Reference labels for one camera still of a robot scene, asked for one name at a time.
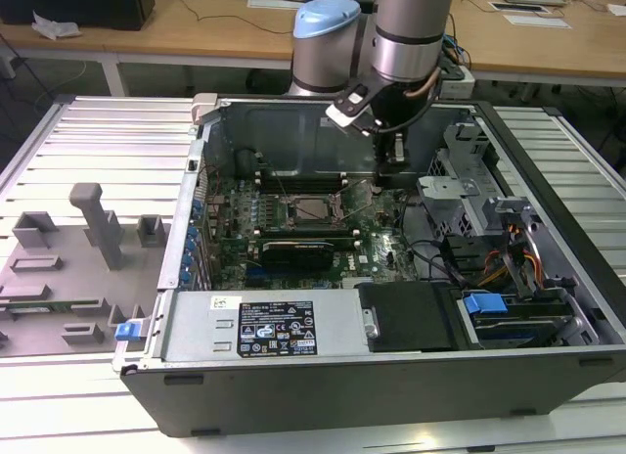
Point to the silver topped CPU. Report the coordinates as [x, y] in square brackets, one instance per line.
[313, 209]

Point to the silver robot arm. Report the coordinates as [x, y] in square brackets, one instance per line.
[411, 33]

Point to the black RAM slot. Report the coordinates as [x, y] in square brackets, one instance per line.
[308, 232]
[303, 179]
[303, 185]
[342, 238]

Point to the CPU socket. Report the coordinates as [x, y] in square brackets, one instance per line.
[286, 218]

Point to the blue slot retainer clip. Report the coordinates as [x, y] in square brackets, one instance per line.
[185, 278]
[192, 233]
[186, 264]
[197, 208]

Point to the round coin battery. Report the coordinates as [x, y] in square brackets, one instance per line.
[377, 188]

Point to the silver metal drive cage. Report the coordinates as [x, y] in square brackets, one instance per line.
[450, 190]

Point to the green motherboard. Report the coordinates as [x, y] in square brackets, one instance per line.
[376, 258]

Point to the black cylinder component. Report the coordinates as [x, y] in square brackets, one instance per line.
[245, 163]

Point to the black graphics card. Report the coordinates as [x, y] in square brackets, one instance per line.
[293, 258]

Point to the black plastic shroud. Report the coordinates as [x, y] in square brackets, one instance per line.
[411, 317]

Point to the wooden desk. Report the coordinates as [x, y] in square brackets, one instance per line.
[538, 48]
[195, 38]

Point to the blue disk carrier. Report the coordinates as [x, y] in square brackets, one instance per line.
[484, 304]

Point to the beige case latch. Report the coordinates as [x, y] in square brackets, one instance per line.
[203, 106]

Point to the white paper sheet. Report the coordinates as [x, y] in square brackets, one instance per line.
[538, 21]

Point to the silver power supply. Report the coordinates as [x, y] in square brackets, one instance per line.
[195, 327]

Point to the grey black PC case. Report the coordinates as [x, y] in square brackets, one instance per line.
[293, 400]

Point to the blue case latch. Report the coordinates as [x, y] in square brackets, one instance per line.
[124, 331]

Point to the grey parts rack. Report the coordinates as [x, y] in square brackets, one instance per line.
[73, 278]

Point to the black computer tower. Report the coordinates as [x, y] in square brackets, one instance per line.
[73, 4]

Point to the green RAM stick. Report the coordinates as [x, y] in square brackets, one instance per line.
[39, 307]

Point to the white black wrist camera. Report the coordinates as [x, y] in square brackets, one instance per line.
[342, 114]

